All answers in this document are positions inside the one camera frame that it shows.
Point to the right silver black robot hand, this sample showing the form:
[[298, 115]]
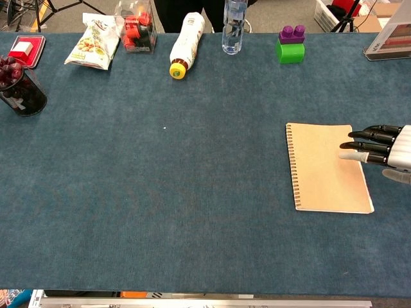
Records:
[[399, 147]]

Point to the tan spiral notebook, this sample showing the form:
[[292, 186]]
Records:
[[321, 186]]

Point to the green plastic block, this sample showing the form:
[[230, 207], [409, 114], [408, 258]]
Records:
[[290, 53]]

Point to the purple building block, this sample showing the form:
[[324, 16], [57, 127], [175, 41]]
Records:
[[290, 35]]

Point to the printed display box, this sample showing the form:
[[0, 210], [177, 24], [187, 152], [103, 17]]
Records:
[[391, 41]]

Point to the brown cardboard box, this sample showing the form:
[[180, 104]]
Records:
[[369, 22]]

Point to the black tripod stand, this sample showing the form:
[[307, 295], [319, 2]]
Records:
[[40, 13], [345, 19]]

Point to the white plastic basket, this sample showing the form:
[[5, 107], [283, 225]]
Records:
[[322, 16]]

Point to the clear water bottle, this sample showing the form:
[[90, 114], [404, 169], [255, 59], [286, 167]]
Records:
[[233, 29]]

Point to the white bottle yellow cap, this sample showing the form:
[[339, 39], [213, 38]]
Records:
[[186, 41]]

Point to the teal felt table cover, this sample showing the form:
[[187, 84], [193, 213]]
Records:
[[160, 176]]

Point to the person's black trouser legs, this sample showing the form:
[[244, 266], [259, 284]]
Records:
[[173, 16]]

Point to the clear box red toy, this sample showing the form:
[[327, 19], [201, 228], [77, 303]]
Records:
[[138, 32]]

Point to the white snack bag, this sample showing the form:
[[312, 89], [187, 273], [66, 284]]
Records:
[[93, 45]]

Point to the black cup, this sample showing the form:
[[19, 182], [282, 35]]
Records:
[[29, 99]]

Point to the red tray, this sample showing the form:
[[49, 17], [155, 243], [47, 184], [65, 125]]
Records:
[[37, 51]]

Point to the white red small box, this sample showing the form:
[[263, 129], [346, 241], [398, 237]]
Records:
[[22, 48]]

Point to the dark red grapes bunch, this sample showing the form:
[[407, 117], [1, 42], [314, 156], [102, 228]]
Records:
[[9, 70]]

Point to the colourful blue printed package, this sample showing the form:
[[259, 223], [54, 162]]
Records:
[[13, 298]]

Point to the aluminium profile rail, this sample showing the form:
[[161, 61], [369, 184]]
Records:
[[205, 302]]

